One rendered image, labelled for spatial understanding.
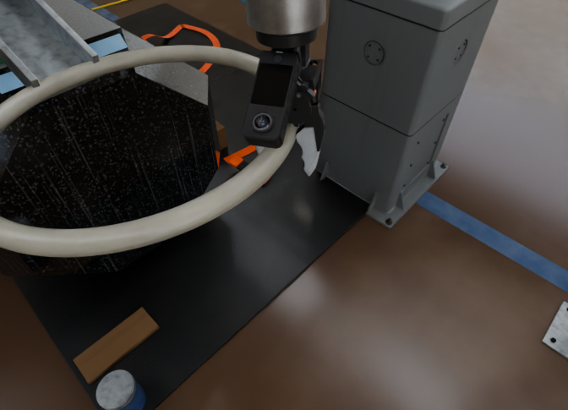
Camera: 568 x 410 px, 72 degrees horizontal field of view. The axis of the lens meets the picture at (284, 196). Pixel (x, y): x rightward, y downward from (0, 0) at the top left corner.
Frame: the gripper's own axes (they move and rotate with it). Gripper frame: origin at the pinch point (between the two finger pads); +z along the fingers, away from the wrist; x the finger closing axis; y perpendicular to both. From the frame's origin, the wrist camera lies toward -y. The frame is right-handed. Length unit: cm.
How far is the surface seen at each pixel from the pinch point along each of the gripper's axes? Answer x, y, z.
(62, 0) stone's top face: 80, 59, -2
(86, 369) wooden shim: 65, -9, 82
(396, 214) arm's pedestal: -26, 78, 84
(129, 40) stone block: 54, 47, 3
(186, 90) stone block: 45, 54, 20
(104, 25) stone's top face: 60, 47, -1
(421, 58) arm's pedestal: -22, 74, 15
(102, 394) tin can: 50, -17, 72
